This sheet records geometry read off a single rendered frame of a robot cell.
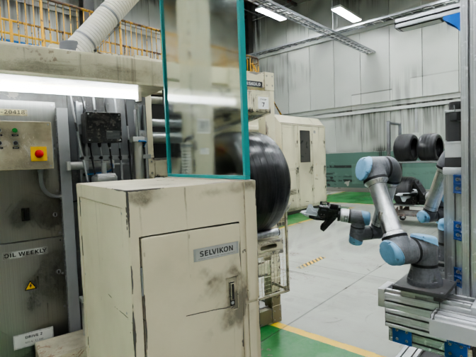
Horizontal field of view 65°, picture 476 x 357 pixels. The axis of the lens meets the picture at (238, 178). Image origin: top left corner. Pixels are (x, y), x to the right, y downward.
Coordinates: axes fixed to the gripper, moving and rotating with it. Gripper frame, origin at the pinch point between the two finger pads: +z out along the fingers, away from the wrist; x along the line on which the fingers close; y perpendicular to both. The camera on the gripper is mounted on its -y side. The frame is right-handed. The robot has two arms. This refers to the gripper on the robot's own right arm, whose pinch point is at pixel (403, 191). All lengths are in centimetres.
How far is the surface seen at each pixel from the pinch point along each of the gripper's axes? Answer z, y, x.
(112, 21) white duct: 15, -124, -168
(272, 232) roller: -5, 2, -106
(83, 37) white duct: 11, -116, -184
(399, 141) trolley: 323, -2, 337
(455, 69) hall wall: 594, -151, 865
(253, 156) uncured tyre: -17, -44, -116
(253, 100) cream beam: 32, -77, -87
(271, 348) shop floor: 36, 94, -100
